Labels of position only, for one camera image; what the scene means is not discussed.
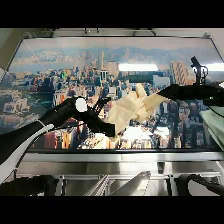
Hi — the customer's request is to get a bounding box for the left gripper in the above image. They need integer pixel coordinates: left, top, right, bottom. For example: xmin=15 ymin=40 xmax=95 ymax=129
xmin=87 ymin=113 xmax=117 ymax=138

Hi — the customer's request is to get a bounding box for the cream garment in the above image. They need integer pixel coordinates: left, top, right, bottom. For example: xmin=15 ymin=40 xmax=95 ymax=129
xmin=105 ymin=83 xmax=169 ymax=135

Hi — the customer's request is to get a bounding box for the pale green garment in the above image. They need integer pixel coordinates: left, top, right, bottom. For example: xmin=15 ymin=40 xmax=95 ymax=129
xmin=199 ymin=105 xmax=224 ymax=152

